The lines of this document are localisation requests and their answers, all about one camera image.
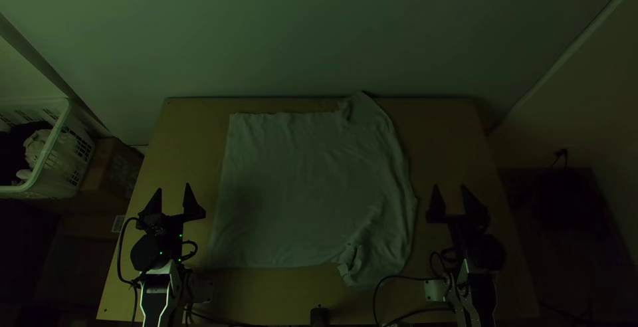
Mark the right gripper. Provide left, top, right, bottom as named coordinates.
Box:
left=425, top=183, right=491, bottom=248

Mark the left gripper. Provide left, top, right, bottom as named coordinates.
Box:
left=135, top=183, right=207, bottom=244

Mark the white t-shirt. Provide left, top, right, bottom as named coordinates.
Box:
left=204, top=90, right=419, bottom=288

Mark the cardboard box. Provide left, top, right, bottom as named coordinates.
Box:
left=79, top=137, right=146, bottom=201

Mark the white laundry basket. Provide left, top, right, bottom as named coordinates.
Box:
left=0, top=97, right=96, bottom=200

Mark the heap of clothes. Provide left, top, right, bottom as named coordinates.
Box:
left=0, top=120, right=54, bottom=186

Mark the black cable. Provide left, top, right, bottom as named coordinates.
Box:
left=372, top=274, right=449, bottom=327
left=116, top=216, right=142, bottom=327

